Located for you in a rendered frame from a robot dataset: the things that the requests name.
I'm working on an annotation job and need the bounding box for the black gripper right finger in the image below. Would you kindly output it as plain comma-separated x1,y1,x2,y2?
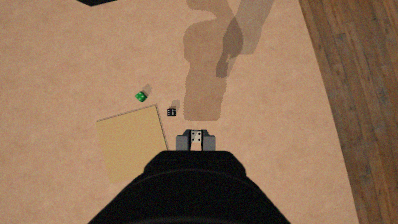
201,129,216,151

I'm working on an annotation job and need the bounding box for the green die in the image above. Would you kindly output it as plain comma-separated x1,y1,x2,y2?
135,91,148,102

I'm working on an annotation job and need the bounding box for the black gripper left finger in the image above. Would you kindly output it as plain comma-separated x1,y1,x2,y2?
176,129,192,150

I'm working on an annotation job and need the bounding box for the white die with black pips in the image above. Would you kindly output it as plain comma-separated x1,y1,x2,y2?
191,130,201,143

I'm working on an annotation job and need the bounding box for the tan square mat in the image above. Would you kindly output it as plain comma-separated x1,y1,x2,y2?
95,105,168,184

